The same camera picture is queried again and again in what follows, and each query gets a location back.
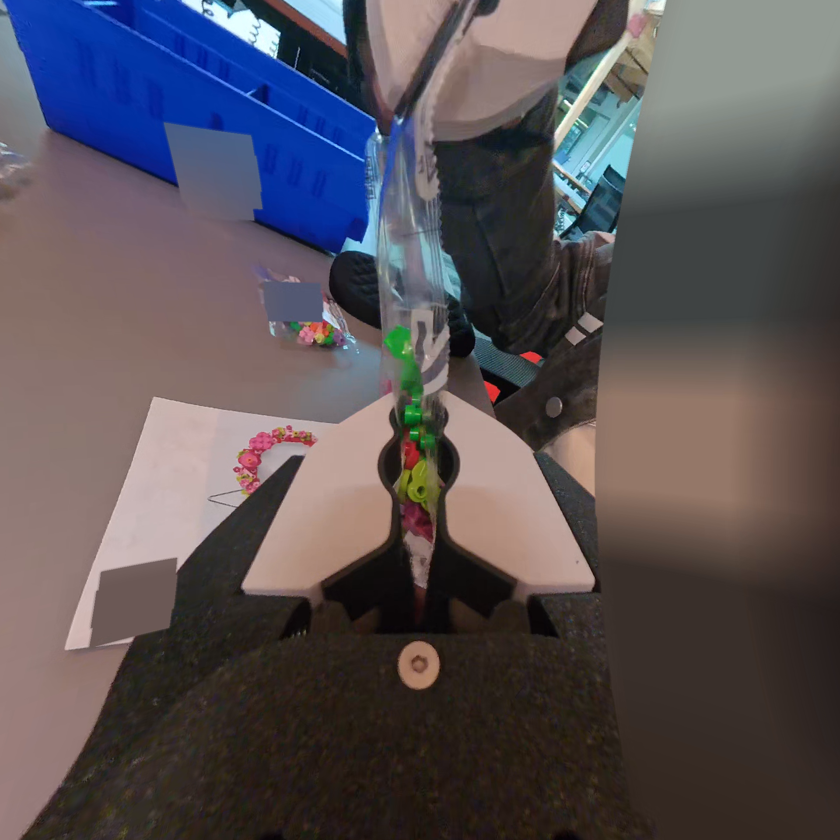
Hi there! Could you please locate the blue plastic bin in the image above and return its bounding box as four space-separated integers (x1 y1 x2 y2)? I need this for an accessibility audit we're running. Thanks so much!
3 0 378 255

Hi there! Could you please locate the person's right forearm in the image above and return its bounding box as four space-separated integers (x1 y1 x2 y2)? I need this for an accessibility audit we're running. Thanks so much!
433 88 618 357

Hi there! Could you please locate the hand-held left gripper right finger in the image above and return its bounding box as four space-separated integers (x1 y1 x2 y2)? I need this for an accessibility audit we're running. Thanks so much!
420 392 597 635

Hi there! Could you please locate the orange object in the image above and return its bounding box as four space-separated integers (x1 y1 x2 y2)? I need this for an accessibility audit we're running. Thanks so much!
482 350 546 403

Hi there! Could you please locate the black mesh wrist pad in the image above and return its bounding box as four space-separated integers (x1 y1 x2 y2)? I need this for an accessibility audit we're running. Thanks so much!
328 251 547 403

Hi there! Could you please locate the brown top office desk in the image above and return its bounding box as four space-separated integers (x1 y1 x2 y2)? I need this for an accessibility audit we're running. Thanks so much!
262 0 349 59

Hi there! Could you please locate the white instruction booklet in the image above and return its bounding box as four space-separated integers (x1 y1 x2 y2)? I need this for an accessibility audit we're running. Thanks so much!
64 395 342 652

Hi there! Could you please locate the clear bag of colourful pieces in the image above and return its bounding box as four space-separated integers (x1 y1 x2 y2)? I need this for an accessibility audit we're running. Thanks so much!
363 0 483 592

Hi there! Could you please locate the small clear plastic bag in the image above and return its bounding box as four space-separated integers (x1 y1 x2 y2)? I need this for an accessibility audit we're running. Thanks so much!
258 266 360 355

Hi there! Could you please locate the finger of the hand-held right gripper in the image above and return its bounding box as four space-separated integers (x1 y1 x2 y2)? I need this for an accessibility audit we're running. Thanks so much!
423 0 601 142
364 0 462 119

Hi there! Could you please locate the black office chair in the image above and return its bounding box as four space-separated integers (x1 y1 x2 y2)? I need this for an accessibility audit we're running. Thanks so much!
560 164 626 242

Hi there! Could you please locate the clear bag of red pieces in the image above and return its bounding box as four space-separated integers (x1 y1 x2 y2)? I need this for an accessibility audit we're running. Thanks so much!
0 140 30 201

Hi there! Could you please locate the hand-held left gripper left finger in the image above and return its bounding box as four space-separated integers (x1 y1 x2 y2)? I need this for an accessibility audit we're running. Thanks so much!
241 394 421 634

